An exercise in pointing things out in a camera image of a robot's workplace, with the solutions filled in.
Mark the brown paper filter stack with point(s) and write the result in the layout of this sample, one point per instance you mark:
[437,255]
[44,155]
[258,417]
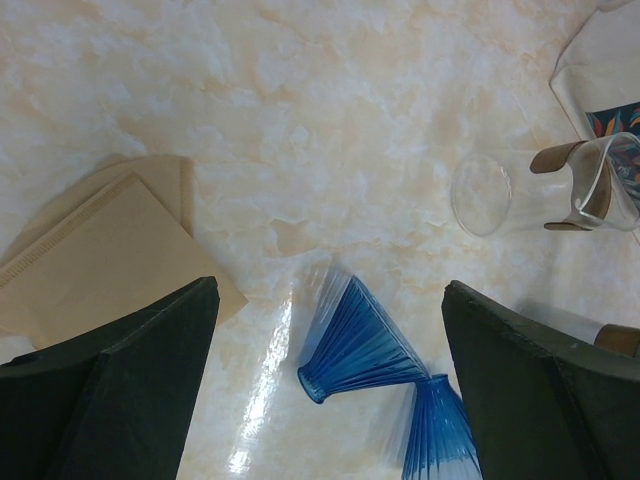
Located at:
[168,177]

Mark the blue glass dripper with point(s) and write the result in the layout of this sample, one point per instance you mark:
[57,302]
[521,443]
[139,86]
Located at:
[353,343]
[432,437]

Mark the cream canvas tote bag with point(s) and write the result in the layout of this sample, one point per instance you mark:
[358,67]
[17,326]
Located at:
[596,78]

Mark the smoked glass carafe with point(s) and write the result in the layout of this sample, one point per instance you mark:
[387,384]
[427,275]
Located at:
[611,337]

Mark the clear glass beaker wooden collar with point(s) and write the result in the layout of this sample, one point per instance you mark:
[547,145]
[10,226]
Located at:
[579,186]

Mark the brown paper coffee filter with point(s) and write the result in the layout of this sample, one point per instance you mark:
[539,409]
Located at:
[118,252]

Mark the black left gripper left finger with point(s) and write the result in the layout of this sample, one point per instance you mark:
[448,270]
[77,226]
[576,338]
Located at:
[115,402]

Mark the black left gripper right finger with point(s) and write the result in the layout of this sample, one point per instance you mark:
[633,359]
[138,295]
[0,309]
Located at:
[541,404]

